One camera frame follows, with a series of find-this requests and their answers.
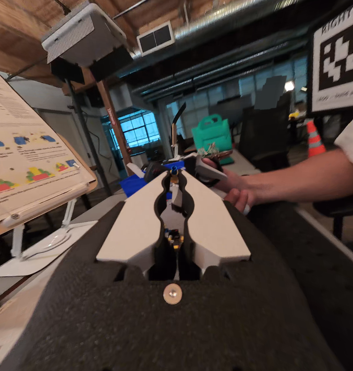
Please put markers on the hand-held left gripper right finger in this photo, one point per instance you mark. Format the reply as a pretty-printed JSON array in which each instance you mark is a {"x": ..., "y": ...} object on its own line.
[{"x": 217, "y": 232}]

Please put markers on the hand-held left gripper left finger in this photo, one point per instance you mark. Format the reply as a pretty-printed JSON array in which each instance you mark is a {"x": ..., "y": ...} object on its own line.
[{"x": 127, "y": 232}]

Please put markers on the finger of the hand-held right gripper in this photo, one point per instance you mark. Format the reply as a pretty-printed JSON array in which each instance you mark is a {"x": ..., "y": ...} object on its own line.
[{"x": 178, "y": 200}]

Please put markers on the yellow connector with blue pin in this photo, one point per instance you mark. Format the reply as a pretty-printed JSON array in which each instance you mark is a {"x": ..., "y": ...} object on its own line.
[{"x": 174, "y": 173}]

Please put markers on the toy car chassis model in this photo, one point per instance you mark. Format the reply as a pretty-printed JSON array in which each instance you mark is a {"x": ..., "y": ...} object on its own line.
[{"x": 173, "y": 239}]

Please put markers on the person's right forearm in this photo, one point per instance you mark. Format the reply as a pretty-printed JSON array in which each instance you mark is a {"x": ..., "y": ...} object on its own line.
[{"x": 295, "y": 179}]

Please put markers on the person's right hand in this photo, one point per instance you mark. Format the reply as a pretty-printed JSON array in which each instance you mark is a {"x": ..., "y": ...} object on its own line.
[{"x": 241, "y": 188}]

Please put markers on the white paper sheet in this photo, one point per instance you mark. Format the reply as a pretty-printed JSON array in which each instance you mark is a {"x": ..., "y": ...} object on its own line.
[{"x": 134, "y": 169}]

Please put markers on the blue plastic bin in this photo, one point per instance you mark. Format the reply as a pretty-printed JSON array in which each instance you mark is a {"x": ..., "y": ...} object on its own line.
[{"x": 130, "y": 185}]

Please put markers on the black gooseneck with brass tube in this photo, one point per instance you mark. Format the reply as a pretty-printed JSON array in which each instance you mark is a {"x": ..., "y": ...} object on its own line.
[{"x": 174, "y": 130}]

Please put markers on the green felt bag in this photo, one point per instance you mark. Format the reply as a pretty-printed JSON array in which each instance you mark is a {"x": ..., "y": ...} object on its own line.
[{"x": 211, "y": 136}]

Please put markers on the white document stand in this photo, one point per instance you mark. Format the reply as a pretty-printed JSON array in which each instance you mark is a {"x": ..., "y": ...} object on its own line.
[{"x": 54, "y": 243}]

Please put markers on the black perforated foam mat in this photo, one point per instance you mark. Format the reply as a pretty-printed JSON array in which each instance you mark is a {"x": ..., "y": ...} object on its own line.
[{"x": 309, "y": 260}]

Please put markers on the black office chair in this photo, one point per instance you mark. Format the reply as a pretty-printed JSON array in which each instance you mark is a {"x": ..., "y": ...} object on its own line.
[
  {"x": 263, "y": 139},
  {"x": 338, "y": 207}
]

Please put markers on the laminated instruction board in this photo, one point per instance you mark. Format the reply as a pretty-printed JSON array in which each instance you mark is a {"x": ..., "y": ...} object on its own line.
[{"x": 34, "y": 145}]

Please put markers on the orange traffic cone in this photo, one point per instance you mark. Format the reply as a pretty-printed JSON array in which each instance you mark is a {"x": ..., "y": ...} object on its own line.
[{"x": 315, "y": 142}]

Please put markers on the white air vent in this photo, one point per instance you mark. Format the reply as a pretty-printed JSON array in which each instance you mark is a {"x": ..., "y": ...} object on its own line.
[{"x": 154, "y": 37}]

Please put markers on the white overhead box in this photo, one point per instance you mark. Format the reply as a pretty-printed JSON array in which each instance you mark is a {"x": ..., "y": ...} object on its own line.
[{"x": 78, "y": 32}]

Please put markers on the black white marker board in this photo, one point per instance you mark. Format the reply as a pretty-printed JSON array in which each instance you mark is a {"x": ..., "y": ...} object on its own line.
[{"x": 333, "y": 95}]

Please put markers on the wooden post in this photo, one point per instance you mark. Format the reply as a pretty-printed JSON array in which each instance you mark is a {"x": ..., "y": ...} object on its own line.
[{"x": 115, "y": 130}]

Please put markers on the silver ventilation duct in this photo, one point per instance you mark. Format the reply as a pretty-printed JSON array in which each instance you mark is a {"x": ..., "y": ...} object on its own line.
[{"x": 222, "y": 20}]

